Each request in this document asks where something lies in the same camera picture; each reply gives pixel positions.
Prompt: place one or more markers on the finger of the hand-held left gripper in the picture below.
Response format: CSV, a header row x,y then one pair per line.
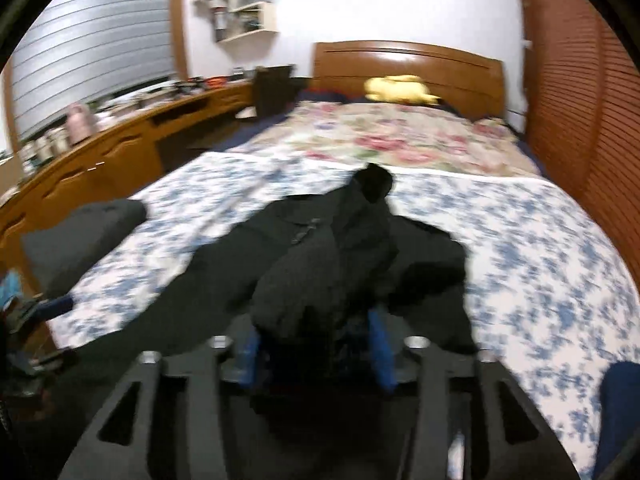
x,y
55,307

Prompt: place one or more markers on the dark grey cloth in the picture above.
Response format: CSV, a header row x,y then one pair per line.
x,y
80,240

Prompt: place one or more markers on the grey window blind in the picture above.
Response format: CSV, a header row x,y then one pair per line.
x,y
100,35

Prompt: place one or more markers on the pink floral blanket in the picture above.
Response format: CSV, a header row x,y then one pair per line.
x,y
390,135

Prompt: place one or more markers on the black gadget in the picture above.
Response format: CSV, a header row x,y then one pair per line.
x,y
187,87

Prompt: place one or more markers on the row of binders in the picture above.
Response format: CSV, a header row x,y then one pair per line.
x,y
221,22

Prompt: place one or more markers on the group of white bottles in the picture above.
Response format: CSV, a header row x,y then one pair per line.
x,y
45,142

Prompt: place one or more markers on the black buttoned coat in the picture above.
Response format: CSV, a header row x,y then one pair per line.
x,y
320,270

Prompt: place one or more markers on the wooden window frame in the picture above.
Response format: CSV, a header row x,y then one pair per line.
x,y
179,35

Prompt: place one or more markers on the pink jug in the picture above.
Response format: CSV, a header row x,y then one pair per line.
x,y
80,125

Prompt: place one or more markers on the yellow plush toy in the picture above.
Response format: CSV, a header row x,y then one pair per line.
x,y
395,89

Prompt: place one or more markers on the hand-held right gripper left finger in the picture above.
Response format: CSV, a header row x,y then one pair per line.
x,y
247,360

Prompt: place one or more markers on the wooden louvered wardrobe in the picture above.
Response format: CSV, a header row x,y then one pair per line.
x,y
575,110

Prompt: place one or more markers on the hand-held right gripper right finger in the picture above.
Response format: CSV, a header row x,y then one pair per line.
x,y
380,355

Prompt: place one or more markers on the wooden desk with cabinets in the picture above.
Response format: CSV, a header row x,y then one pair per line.
x,y
125,150

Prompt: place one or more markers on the dark wooden chair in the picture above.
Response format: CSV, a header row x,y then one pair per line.
x,y
272,90

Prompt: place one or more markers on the navy blue cloth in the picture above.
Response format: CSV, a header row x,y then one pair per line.
x,y
620,410

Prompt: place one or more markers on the blue floral bed sheet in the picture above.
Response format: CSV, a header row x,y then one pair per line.
x,y
525,260

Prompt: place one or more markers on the wooden headboard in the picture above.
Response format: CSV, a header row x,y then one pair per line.
x,y
450,75

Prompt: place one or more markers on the white wall shelf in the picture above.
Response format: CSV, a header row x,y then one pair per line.
x,y
267,15

